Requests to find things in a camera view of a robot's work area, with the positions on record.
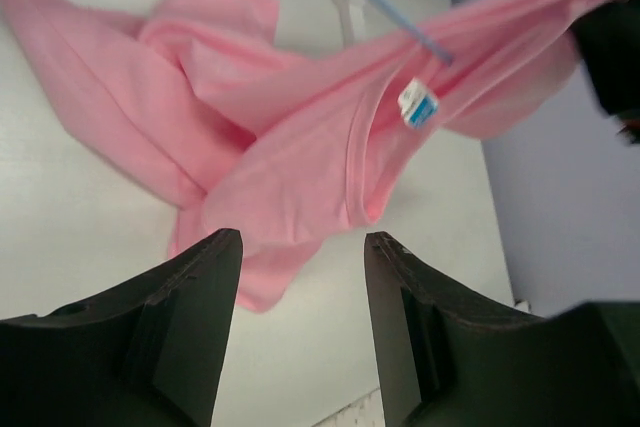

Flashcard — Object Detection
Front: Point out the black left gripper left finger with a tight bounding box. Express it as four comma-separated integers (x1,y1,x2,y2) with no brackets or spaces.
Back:
1,229,243,426

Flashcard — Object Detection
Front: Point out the blue wire hanger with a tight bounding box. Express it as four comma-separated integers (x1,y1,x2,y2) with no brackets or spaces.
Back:
309,0,455,67

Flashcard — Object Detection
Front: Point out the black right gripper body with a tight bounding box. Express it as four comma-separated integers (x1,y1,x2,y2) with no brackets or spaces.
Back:
570,0,639,145

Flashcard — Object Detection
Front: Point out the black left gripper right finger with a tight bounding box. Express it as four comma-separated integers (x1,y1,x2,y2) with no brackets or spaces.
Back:
364,232,639,426

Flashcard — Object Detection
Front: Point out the pink t shirt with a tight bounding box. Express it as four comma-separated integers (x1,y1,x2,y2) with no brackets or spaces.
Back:
1,0,611,313

